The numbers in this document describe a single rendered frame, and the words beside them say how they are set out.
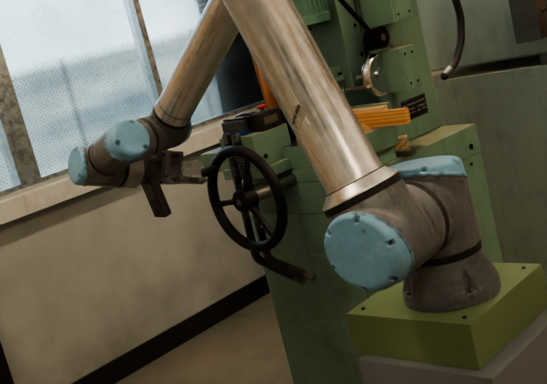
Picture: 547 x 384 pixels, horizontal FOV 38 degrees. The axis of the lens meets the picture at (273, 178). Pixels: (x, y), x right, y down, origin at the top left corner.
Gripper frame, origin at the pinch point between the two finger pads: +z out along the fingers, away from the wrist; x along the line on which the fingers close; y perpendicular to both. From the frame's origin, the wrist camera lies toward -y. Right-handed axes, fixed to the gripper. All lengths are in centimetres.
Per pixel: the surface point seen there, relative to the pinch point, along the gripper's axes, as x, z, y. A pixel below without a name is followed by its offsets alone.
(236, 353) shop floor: 85, 82, -63
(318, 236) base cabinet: -12.5, 30.4, -13.7
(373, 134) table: -29.9, 32.6, 13.1
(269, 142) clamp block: -7.0, 16.8, 11.2
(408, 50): -28, 49, 38
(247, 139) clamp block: -4.8, 10.9, 11.7
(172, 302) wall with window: 121, 75, -45
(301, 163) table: -13.0, 23.2, 5.9
